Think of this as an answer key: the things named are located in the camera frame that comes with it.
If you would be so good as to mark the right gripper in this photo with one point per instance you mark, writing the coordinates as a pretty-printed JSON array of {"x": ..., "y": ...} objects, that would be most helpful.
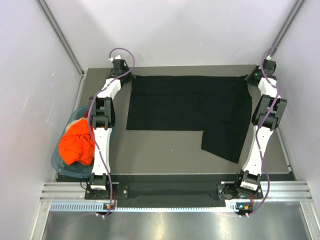
[{"x": 249, "y": 78}]

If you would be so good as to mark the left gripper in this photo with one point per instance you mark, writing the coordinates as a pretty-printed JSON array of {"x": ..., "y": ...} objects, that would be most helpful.
[{"x": 130, "y": 77}]

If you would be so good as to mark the black t-shirt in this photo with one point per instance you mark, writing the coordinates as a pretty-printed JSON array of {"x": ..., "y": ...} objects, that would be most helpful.
[{"x": 218, "y": 106}]

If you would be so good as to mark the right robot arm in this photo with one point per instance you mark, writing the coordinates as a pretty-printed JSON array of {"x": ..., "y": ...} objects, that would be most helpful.
[{"x": 265, "y": 119}]

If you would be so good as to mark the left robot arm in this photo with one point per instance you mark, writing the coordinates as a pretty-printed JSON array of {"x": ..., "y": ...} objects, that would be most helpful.
[{"x": 101, "y": 120}]

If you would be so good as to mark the red garment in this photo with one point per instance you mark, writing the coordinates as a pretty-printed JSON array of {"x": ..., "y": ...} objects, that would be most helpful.
[{"x": 86, "y": 114}]

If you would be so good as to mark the beige garment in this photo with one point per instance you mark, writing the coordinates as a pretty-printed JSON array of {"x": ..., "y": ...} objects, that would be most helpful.
[{"x": 74, "y": 122}]

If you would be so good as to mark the orange t-shirt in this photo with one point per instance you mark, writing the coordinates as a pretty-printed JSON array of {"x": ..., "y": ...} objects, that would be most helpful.
[{"x": 76, "y": 145}]

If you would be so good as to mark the teal plastic basket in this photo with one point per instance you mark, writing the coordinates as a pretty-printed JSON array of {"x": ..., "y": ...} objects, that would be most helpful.
[{"x": 75, "y": 170}]

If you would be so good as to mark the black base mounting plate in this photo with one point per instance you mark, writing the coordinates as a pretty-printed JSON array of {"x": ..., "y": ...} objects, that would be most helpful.
[{"x": 165, "y": 190}]

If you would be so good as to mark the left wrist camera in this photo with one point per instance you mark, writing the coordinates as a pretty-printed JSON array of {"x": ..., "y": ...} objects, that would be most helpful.
[{"x": 119, "y": 66}]

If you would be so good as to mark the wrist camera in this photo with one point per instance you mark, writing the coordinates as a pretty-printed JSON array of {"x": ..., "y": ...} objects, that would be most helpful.
[
  {"x": 268, "y": 66},
  {"x": 119, "y": 66}
]

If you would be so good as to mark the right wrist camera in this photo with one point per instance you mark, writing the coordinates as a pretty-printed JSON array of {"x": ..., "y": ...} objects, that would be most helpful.
[{"x": 268, "y": 66}]

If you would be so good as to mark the right corner aluminium post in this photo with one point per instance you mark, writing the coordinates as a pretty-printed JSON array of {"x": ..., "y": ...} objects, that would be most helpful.
[{"x": 297, "y": 6}]

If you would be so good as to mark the corner aluminium post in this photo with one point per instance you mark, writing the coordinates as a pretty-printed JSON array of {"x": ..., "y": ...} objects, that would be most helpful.
[
  {"x": 59, "y": 34},
  {"x": 297, "y": 6}
]

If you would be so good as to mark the left corner aluminium post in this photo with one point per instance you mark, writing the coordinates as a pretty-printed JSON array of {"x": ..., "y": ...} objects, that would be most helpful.
[{"x": 59, "y": 34}]

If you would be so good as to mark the aluminium frame rail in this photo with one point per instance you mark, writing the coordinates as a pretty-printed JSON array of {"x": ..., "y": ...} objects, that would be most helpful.
[{"x": 278, "y": 191}]

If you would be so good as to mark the slotted cable duct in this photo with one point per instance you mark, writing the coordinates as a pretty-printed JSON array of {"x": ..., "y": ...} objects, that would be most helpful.
[{"x": 102, "y": 207}]

